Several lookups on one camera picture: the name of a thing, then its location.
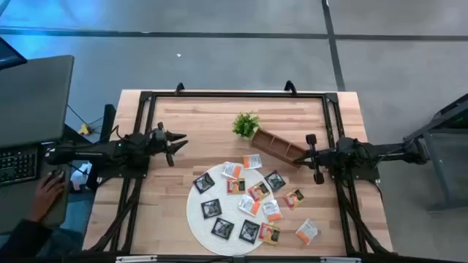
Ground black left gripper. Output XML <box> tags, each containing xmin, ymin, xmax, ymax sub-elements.
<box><xmin>144</xmin><ymin>122</ymin><xmax>189</xmax><ymax>168</ymax></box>

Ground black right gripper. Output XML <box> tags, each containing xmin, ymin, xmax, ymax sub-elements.
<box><xmin>292</xmin><ymin>133</ymin><xmax>336</xmax><ymax>186</ymax></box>

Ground brown wooden organiser box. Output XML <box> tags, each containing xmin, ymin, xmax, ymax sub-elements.
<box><xmin>249</xmin><ymin>127</ymin><xmax>308</xmax><ymax>169</ymax></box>

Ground black foil tea packet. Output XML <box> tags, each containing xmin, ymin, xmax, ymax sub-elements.
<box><xmin>192</xmin><ymin>172</ymin><xmax>216</xmax><ymax>194</ymax></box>
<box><xmin>238</xmin><ymin>219</ymin><xmax>261</xmax><ymax>245</ymax></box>
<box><xmin>263</xmin><ymin>169</ymin><xmax>287</xmax><ymax>193</ymax></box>
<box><xmin>200</xmin><ymin>198</ymin><xmax>223</xmax><ymax>220</ymax></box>
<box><xmin>210</xmin><ymin>217</ymin><xmax>235</xmax><ymax>241</ymax></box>

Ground orange peach tea packet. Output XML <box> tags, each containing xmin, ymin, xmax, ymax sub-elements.
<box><xmin>247</xmin><ymin>180</ymin><xmax>272</xmax><ymax>202</ymax></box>
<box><xmin>226</xmin><ymin>178</ymin><xmax>246</xmax><ymax>195</ymax></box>
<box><xmin>282</xmin><ymin>188</ymin><xmax>306</xmax><ymax>210</ymax></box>
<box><xmin>257</xmin><ymin>222</ymin><xmax>282</xmax><ymax>246</ymax></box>

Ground white orange tea packet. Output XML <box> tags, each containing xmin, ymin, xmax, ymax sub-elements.
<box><xmin>295</xmin><ymin>218</ymin><xmax>320</xmax><ymax>245</ymax></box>
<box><xmin>238</xmin><ymin>194</ymin><xmax>262</xmax><ymax>217</ymax></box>
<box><xmin>242</xmin><ymin>153</ymin><xmax>263</xmax><ymax>170</ymax></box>
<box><xmin>220</xmin><ymin>161</ymin><xmax>244</xmax><ymax>180</ymax></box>

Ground white paper card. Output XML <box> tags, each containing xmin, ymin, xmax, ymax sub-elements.
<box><xmin>262</xmin><ymin>199</ymin><xmax>283</xmax><ymax>223</ymax></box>

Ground person's forearm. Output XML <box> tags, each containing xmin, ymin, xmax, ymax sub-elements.
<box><xmin>0</xmin><ymin>218</ymin><xmax>52</xmax><ymax>259</ymax></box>

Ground green potted artificial plant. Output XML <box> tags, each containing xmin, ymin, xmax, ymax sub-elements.
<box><xmin>232</xmin><ymin>112</ymin><xmax>261</xmax><ymax>140</ymax></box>

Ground white round woven placemat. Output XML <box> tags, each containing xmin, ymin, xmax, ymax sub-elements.
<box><xmin>186</xmin><ymin>162</ymin><xmax>274</xmax><ymax>256</ymax></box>

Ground white object under desk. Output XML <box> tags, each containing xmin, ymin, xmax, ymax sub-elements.
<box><xmin>69</xmin><ymin>162</ymin><xmax>93</xmax><ymax>191</ymax></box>

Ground black computer mouse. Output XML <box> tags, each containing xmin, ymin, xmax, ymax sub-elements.
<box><xmin>46</xmin><ymin>168</ymin><xmax>66</xmax><ymax>183</ymax></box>

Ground person's hand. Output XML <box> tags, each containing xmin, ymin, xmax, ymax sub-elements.
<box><xmin>28</xmin><ymin>170</ymin><xmax>67</xmax><ymax>224</ymax></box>

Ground grey office desk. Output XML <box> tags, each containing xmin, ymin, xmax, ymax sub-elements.
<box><xmin>0</xmin><ymin>54</ymin><xmax>75</xmax><ymax>237</ymax></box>

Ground grey metal side table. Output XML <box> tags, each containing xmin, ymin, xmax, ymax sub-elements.
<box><xmin>403</xmin><ymin>93</ymin><xmax>468</xmax><ymax>213</ymax></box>

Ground black backlit keyboard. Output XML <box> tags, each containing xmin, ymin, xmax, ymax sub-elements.
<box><xmin>0</xmin><ymin>145</ymin><xmax>39</xmax><ymax>188</ymax></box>

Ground desk computer monitor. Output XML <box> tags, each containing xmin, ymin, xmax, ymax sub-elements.
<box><xmin>0</xmin><ymin>36</ymin><xmax>29</xmax><ymax>71</ymax></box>

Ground silver metal bracket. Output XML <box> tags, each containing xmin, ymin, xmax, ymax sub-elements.
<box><xmin>115</xmin><ymin>255</ymin><xmax>158</xmax><ymax>263</ymax></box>
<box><xmin>320</xmin><ymin>256</ymin><xmax>362</xmax><ymax>263</ymax></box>

